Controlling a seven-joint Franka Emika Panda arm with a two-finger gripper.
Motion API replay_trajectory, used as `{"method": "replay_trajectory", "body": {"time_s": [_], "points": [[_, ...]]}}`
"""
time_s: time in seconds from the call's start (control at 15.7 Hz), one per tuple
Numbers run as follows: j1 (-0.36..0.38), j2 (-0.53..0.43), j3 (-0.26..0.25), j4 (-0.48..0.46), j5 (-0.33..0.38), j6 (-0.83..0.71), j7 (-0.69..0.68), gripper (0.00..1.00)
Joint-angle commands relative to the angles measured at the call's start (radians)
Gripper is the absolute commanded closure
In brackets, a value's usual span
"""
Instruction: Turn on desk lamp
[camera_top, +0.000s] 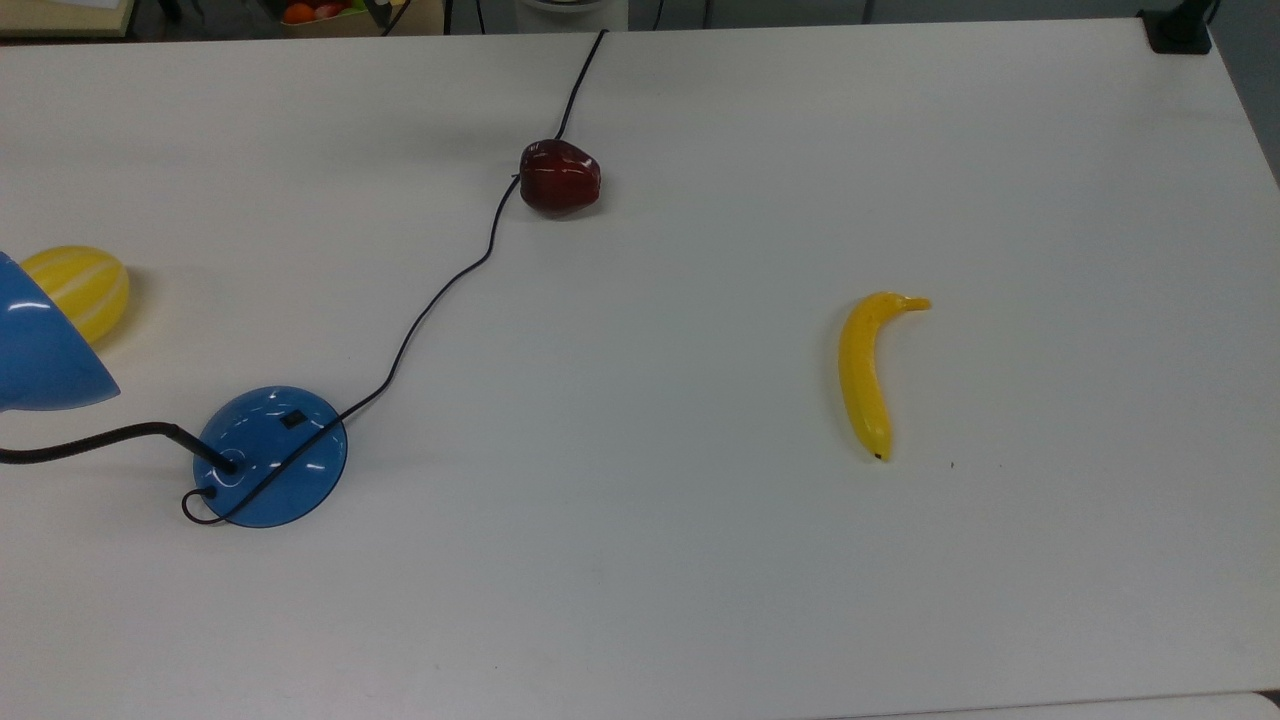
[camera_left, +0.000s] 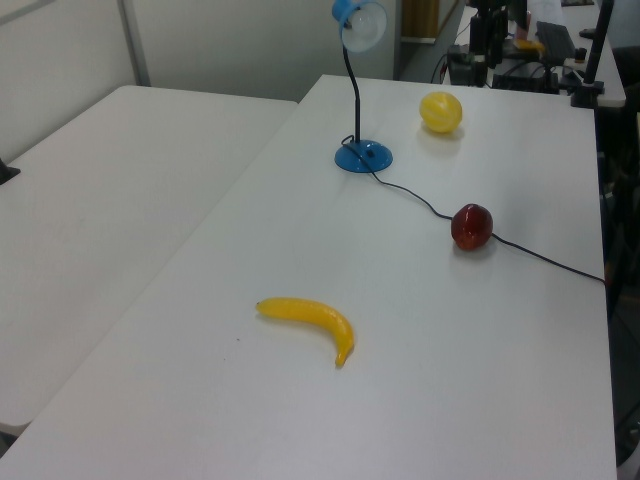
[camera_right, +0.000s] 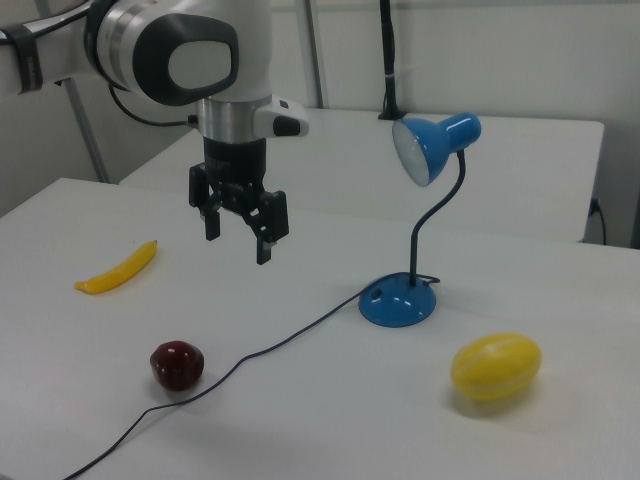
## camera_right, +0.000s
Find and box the yellow striped toy melon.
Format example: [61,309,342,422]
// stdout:
[450,332,543,402]

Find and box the yellow toy banana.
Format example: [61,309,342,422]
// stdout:
[74,240,160,296]

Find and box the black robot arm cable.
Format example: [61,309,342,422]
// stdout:
[106,83,202,127]

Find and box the black cable at wall outlet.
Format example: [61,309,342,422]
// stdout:
[589,197,608,246]

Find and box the white side table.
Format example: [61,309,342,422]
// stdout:
[118,103,606,244]

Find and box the blue gooseneck desk lamp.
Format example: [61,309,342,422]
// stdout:
[358,111,484,330]

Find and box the black velcro strap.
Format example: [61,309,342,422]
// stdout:
[5,22,45,96]

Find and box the dark red toy fruit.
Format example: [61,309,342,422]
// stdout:
[149,340,205,391]

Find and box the thin dark lamp power cord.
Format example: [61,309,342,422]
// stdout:
[62,276,442,480]

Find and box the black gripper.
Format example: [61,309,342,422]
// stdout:
[188,137,291,267]

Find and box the black pole with clamp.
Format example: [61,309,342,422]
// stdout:
[377,0,404,121]

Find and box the grey aluminium frame post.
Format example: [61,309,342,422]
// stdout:
[301,0,327,109]
[68,78,110,184]

